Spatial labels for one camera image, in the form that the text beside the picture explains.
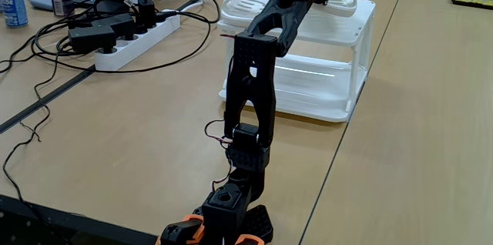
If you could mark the white plastic shoe rack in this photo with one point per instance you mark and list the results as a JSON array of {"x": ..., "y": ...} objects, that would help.
[{"x": 319, "y": 94}]

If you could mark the black plug charger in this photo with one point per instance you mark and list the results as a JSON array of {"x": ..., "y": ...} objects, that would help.
[{"x": 146, "y": 14}]

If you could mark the white power strip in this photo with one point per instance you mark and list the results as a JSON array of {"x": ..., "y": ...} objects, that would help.
[{"x": 127, "y": 50}]

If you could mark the black adapter with green light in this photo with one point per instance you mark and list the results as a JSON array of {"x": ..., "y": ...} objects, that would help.
[{"x": 115, "y": 23}]

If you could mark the black power adapter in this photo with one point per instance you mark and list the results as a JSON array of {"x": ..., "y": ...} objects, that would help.
[{"x": 90, "y": 37}]

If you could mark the grey computer mouse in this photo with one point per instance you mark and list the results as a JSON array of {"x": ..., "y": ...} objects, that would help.
[{"x": 40, "y": 2}]

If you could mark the blue drink can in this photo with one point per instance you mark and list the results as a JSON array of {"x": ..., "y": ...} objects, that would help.
[{"x": 14, "y": 6}]

